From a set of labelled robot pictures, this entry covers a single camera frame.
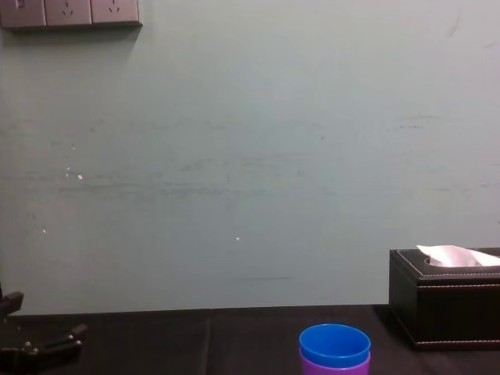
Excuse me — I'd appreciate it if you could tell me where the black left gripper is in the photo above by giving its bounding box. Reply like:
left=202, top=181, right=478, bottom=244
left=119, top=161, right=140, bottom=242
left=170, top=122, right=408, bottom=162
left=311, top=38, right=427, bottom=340
left=0, top=281, right=88, bottom=375

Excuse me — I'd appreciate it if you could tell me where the black table cloth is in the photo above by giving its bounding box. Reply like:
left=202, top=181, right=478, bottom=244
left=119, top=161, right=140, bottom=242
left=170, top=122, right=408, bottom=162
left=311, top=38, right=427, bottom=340
left=0, top=303, right=500, bottom=375

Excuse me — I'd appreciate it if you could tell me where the black leather tissue box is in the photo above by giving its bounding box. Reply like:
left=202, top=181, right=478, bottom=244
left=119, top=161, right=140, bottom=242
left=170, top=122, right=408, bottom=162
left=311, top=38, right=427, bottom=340
left=388, top=246, right=500, bottom=351

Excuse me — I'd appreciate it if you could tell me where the grey wall socket plate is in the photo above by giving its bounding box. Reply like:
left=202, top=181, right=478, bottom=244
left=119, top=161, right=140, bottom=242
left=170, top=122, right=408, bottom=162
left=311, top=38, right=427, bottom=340
left=90, top=0, right=141, bottom=24
left=44, top=0, right=93, bottom=27

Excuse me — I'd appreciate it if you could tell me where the grey wall switch plate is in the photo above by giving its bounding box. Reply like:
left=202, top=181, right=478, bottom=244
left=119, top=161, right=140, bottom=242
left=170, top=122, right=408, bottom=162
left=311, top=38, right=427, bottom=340
left=0, top=0, right=48, bottom=28

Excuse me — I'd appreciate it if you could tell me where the blue plastic cup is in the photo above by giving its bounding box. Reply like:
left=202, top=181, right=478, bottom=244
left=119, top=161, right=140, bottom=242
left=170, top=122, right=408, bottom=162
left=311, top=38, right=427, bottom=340
left=298, top=323, right=372, bottom=370

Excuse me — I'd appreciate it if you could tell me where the purple plastic cup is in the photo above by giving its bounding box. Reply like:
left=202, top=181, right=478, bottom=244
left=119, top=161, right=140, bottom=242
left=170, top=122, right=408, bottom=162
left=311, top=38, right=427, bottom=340
left=299, top=347, right=372, bottom=375

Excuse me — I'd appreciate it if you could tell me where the white tissue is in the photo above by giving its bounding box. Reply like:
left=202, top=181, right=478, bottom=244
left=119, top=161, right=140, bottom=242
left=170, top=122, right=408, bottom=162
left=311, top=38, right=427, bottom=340
left=415, top=244, right=500, bottom=269

